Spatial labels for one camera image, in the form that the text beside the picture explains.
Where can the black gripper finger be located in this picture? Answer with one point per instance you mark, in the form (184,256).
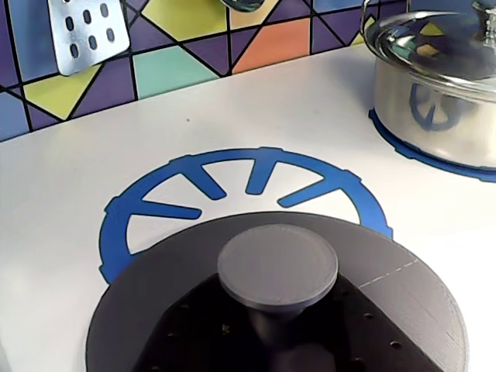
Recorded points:
(360,341)
(201,333)

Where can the gray pot lid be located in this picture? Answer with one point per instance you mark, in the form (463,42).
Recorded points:
(277,263)

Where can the glass steel pot lid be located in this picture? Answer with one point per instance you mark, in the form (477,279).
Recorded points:
(438,46)

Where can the blue printed burner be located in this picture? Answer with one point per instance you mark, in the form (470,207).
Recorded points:
(232,162)

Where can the blue toy kitchen unit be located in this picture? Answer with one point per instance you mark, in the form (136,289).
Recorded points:
(271,116)

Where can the stainless steel pot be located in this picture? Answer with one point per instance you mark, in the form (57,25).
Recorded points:
(399,116)

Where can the steel slotted spatula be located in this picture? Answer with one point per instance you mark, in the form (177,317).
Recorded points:
(89,35)

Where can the steel ladle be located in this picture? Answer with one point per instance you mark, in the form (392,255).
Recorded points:
(242,4)

